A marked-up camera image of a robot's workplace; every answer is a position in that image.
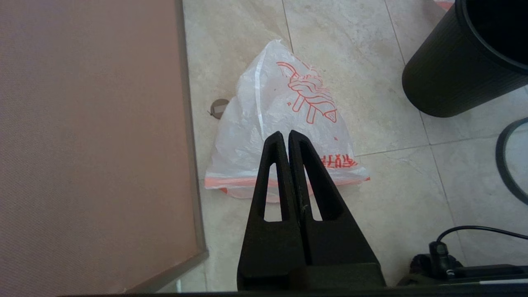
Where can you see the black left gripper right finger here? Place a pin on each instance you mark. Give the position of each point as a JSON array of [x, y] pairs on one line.
[[334, 243]]

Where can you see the new white orange-print bag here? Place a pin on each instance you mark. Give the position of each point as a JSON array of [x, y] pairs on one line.
[[251, 128]]

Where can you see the black round trash bin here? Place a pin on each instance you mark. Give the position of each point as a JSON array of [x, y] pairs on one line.
[[445, 78]]

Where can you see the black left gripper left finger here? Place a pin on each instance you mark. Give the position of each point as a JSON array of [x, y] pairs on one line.
[[272, 247]]

